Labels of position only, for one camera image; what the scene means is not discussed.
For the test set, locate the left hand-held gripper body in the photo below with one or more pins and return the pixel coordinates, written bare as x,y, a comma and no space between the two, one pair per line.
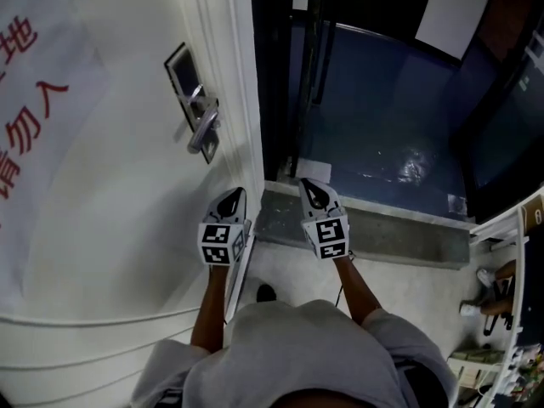
219,240

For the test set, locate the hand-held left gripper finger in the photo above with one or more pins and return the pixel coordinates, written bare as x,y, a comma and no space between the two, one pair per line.
221,211
240,211

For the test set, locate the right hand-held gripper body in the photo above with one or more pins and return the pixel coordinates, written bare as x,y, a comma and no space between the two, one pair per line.
329,236

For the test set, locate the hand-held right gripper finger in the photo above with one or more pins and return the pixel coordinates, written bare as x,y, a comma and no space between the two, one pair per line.
329,200
308,204

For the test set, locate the person's left forearm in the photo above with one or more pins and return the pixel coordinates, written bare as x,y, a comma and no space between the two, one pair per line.
210,308

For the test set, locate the person's right forearm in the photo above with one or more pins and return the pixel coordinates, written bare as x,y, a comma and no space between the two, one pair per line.
357,291

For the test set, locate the white door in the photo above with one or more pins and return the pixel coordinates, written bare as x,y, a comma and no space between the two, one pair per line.
127,206

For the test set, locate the silver door lock plate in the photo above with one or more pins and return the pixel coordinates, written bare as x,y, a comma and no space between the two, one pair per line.
183,70

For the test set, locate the grey stone threshold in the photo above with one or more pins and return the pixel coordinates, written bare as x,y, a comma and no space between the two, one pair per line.
382,236

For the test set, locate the person's left black shoe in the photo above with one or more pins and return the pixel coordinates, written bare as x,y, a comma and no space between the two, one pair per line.
266,293

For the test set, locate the person's grey sweatshirt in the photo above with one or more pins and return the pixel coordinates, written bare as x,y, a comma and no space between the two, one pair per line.
297,355

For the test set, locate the paper notice with red print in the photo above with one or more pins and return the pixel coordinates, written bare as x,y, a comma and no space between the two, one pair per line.
42,164

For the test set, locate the pale patterned packet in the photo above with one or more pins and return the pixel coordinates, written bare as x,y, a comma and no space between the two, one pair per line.
476,355

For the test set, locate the brown cardboard box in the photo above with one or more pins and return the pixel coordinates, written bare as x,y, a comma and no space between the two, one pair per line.
533,213

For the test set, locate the black box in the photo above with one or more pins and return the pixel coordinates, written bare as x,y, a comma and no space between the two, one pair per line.
533,291

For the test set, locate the pile of colourful small items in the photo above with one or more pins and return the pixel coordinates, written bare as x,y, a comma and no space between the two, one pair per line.
527,368

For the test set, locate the black doorway frame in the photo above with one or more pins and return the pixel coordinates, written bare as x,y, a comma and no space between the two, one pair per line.
274,79

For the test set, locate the black chair frame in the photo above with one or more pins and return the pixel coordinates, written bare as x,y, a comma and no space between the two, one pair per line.
493,323

